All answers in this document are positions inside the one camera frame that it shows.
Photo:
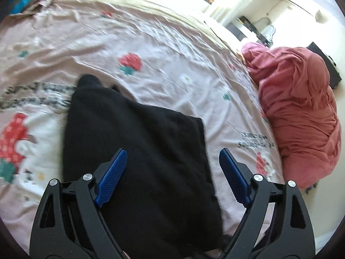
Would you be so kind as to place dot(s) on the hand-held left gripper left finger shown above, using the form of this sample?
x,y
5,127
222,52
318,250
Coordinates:
x,y
113,178

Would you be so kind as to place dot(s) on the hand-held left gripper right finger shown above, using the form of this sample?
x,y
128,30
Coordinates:
x,y
234,178

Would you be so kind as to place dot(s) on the black sweater with orange patches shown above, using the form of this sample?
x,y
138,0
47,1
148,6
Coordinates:
x,y
140,153

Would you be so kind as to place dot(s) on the pink crumpled blanket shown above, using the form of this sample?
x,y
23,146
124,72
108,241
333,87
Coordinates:
x,y
296,108

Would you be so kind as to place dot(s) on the floral beige bed sheet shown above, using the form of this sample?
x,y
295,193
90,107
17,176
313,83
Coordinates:
x,y
161,59

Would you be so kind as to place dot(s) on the black box furniture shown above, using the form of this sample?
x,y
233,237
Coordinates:
x,y
327,64

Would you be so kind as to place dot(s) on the black desk clutter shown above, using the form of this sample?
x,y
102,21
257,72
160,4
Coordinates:
x,y
248,28

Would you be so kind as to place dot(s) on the white air conditioner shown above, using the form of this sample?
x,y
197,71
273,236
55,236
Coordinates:
x,y
299,1

